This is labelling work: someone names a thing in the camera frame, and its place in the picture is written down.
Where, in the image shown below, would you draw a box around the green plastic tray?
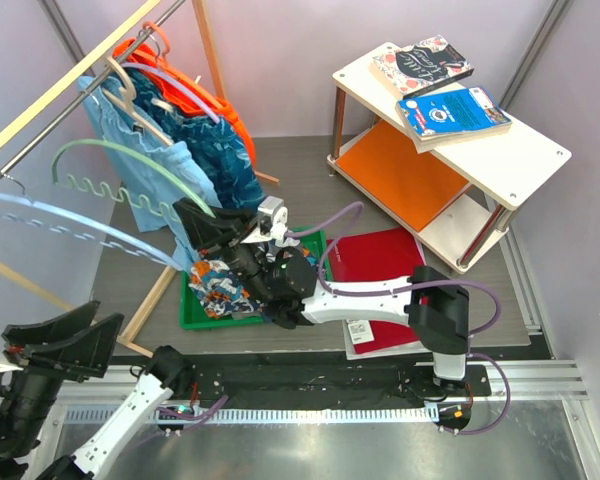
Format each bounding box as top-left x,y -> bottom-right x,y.
179,230 -> 327,331

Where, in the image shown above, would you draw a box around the white two-tier side table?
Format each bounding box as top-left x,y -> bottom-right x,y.
327,42 -> 572,273

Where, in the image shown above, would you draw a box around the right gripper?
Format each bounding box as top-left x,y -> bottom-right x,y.
174,199 -> 274,307

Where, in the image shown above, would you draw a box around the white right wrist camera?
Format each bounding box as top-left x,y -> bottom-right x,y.
251,196 -> 294,247

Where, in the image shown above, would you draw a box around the beige hanger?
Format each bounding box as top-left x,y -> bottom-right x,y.
102,56 -> 174,147

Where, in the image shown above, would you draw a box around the light blue shorts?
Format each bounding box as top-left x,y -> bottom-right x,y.
83,76 -> 221,271

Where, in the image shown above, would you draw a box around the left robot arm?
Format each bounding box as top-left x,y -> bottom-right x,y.
0,300 -> 194,479

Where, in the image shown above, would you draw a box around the mint green hanger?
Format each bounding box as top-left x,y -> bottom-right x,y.
51,139 -> 220,232

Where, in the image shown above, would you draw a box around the white papers under folder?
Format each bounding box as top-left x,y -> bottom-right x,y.
343,320 -> 427,360

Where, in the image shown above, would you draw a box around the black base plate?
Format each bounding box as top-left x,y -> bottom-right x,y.
184,362 -> 492,403

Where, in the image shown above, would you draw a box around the red folder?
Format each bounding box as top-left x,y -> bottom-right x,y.
325,227 -> 429,356

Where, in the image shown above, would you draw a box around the orange folder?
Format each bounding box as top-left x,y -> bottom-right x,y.
337,121 -> 469,231

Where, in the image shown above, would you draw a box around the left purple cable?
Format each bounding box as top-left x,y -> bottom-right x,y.
129,390 -> 234,451

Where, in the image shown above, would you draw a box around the metal clothes rail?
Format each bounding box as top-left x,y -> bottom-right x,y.
0,0 -> 189,197

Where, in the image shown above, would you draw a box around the orange teal cartoon shorts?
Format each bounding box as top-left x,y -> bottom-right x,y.
188,260 -> 272,323

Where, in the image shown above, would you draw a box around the orange hanger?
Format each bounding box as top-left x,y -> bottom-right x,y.
142,21 -> 171,65

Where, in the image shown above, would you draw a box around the floral cover book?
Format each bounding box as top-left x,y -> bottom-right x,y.
369,35 -> 474,100

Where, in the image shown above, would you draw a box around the lilac hanger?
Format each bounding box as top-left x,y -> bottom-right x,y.
121,62 -> 220,124

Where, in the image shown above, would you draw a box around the wooden clothes rack frame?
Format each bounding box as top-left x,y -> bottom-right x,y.
0,1 -> 256,350

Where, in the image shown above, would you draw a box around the dark teal patterned shorts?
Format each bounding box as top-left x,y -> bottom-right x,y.
125,66 -> 265,210

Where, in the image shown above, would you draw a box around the blue cover book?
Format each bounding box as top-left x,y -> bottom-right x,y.
395,86 -> 512,142

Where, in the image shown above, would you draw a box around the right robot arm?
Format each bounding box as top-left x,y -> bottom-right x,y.
173,196 -> 469,395

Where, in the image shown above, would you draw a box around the light blue hanger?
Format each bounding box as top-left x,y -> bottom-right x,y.
0,193 -> 183,271

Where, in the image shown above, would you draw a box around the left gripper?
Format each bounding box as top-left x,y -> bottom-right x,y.
0,297 -> 125,455

